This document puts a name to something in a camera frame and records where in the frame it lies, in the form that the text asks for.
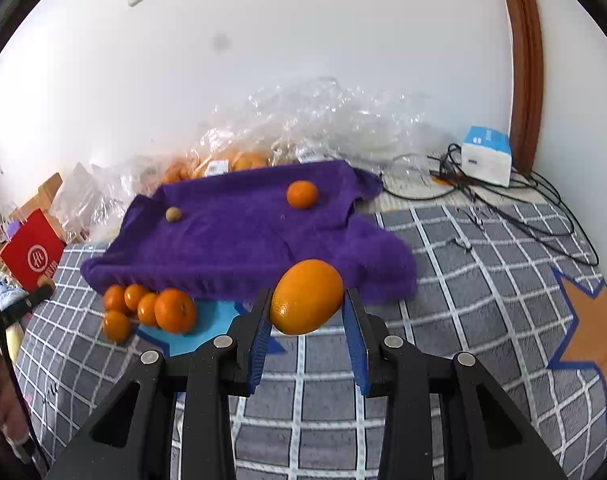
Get light blue cloth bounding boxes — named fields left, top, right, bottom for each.
left=0, top=270, right=24, bottom=311

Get white and blue tissue pack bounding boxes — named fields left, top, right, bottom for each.
left=461, top=125, right=513, bottom=188

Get grey checked bed sheet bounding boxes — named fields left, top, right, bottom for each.
left=13, top=160, right=607, bottom=480

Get purple towel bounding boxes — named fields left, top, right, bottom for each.
left=80, top=160, right=419, bottom=306

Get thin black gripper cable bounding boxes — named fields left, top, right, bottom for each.
left=0, top=270, right=49, bottom=467

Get clear bag of oranges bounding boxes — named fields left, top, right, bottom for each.
left=160, top=130, right=284, bottom=186

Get round tangerine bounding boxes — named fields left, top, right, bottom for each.
left=136, top=292, right=160, bottom=328
left=103, top=285, right=129, bottom=315
left=103, top=310, right=132, bottom=343
left=286, top=180, right=319, bottom=210
left=154, top=288, right=198, bottom=335
left=124, top=283, right=149, bottom=311

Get brown wooden door frame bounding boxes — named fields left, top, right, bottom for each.
left=496, top=0, right=544, bottom=173

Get red paper bag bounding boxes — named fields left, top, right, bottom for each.
left=0, top=208, right=67, bottom=292

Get large orange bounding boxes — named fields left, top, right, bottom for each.
left=269, top=259, right=345, bottom=336

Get person's left hand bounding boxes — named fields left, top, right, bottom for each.
left=0, top=360, right=32, bottom=461

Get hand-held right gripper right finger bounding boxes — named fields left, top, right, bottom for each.
left=341, top=287, right=569, bottom=480

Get crumpled clear plastic bags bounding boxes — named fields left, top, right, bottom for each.
left=53, top=157, right=159, bottom=243

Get large clear plastic bag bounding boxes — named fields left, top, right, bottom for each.
left=198, top=76, right=434, bottom=171

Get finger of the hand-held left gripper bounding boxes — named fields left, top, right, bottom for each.
left=26, top=282, right=56, bottom=309

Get tangled black cables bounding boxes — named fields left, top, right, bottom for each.
left=378, top=142, right=600, bottom=266

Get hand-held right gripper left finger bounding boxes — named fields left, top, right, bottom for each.
left=46, top=287, right=274, bottom=480

